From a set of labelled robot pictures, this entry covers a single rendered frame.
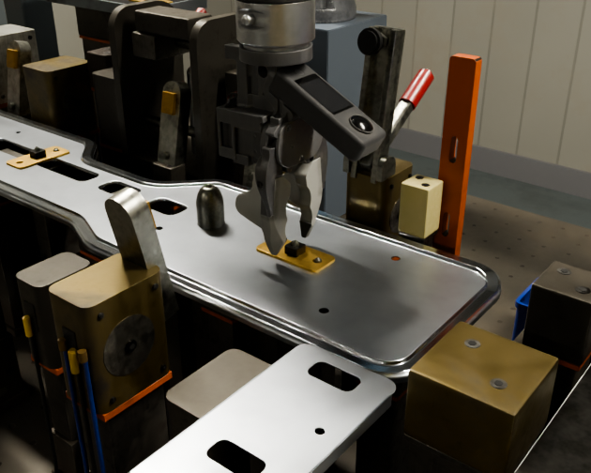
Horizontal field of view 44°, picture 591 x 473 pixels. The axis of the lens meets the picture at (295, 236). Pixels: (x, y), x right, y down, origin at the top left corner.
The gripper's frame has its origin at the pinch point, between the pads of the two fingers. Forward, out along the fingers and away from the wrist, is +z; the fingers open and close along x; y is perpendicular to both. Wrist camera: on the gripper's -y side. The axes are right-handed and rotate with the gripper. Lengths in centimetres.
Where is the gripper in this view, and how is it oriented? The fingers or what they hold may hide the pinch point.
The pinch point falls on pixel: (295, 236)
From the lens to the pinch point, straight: 78.6
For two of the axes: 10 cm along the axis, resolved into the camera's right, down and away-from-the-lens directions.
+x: -6.2, 3.6, -7.0
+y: -7.9, -2.7, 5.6
